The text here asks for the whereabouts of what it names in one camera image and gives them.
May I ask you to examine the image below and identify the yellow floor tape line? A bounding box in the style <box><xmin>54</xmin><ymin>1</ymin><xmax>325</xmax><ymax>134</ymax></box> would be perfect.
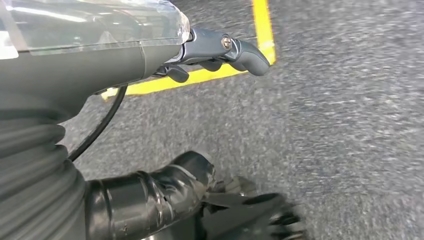
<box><xmin>100</xmin><ymin>0</ymin><xmax>277</xmax><ymax>101</ymax></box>

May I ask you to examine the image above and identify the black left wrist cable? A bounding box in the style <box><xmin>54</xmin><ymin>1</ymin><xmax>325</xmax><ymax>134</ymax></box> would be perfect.
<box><xmin>67</xmin><ymin>85</ymin><xmax>129</xmax><ymax>163</ymax></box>

